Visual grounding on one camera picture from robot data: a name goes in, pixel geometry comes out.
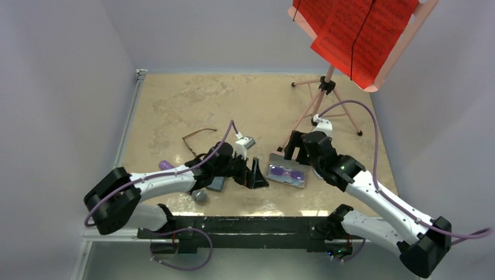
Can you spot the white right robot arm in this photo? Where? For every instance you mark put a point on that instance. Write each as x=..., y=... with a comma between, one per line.
x=419, y=240

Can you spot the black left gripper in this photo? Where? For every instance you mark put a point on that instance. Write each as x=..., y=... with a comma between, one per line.
x=253, y=179

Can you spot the aluminium frame rail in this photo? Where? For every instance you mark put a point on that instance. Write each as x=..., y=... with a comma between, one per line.
x=85, y=247

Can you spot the red sheet music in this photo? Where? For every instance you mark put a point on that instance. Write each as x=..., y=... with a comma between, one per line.
x=356, y=37

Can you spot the pink glasses case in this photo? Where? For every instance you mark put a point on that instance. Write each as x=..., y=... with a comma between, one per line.
x=277, y=159

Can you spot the pink transparent sunglasses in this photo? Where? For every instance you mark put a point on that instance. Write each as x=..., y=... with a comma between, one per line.
x=290, y=176

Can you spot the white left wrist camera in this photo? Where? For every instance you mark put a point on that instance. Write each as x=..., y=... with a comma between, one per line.
x=243, y=144

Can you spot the grey glasses case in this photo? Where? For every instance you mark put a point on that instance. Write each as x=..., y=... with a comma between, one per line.
x=217, y=184

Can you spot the brown frame glasses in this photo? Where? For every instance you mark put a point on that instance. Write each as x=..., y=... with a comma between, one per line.
x=192, y=139

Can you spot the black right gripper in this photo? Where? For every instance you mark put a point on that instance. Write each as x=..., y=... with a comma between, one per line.
x=295, y=141

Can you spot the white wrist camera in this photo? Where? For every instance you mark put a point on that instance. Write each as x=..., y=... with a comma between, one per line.
x=243, y=144
x=322, y=125

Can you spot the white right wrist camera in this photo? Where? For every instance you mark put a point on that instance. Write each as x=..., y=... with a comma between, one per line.
x=322, y=125

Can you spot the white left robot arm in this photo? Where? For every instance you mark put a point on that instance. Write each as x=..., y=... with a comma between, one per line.
x=117, y=200

